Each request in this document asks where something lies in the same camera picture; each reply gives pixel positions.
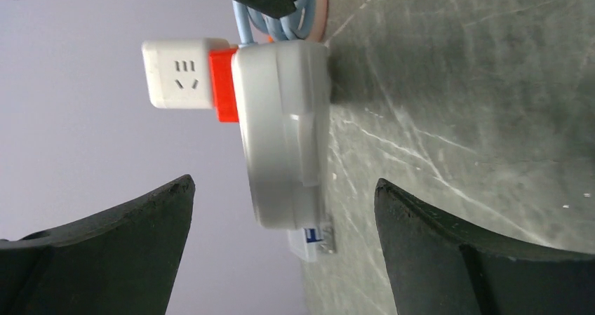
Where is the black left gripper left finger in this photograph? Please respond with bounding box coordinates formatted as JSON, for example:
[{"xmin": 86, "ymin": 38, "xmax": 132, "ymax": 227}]
[{"xmin": 1, "ymin": 175, "xmax": 195, "ymax": 314}]

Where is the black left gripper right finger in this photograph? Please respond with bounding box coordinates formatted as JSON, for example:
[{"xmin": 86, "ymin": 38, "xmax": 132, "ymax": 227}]
[{"xmin": 374, "ymin": 179, "xmax": 594, "ymax": 314}]

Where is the white cube adapter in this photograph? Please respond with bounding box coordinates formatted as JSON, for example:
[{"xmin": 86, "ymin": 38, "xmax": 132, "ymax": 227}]
[{"xmin": 142, "ymin": 38, "xmax": 230, "ymax": 109}]

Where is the red cube adapter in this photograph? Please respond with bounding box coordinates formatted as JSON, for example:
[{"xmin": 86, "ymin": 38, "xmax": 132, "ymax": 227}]
[{"xmin": 208, "ymin": 47, "xmax": 239, "ymax": 123}]

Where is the white long power strip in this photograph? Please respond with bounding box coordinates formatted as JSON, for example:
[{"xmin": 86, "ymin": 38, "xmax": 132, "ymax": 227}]
[{"xmin": 232, "ymin": 41, "xmax": 331, "ymax": 230}]

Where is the light blue cable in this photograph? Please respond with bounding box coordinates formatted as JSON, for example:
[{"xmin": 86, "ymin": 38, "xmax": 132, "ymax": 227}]
[{"xmin": 231, "ymin": 0, "xmax": 321, "ymax": 49}]

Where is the pink round socket base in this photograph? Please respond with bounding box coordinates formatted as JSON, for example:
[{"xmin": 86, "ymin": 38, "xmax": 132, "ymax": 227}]
[{"xmin": 307, "ymin": 0, "xmax": 328, "ymax": 42}]

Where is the clear screw organizer box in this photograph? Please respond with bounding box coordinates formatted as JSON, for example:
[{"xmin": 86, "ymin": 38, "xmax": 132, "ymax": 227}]
[{"xmin": 287, "ymin": 213, "xmax": 337, "ymax": 262}]

